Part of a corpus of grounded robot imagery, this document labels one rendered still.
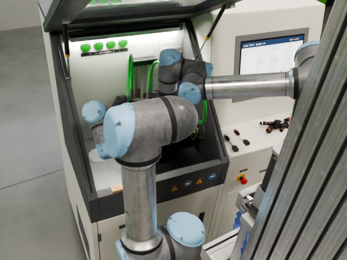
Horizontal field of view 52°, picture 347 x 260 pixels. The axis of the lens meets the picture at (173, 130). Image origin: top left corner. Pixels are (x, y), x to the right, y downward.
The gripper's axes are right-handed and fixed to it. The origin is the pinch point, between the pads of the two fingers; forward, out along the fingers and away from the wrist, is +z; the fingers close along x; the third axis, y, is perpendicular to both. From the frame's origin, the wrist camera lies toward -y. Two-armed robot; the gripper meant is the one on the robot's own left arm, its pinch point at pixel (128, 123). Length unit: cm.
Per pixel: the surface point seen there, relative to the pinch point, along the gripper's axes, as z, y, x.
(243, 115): 55, -14, 46
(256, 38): 33, -49, 52
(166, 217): 41, 41, 8
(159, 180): 17.6, 23.0, 9.8
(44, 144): 137, -7, -130
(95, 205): 4.7, 34.9, -14.7
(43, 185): 109, 29, -109
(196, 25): 25, -54, 24
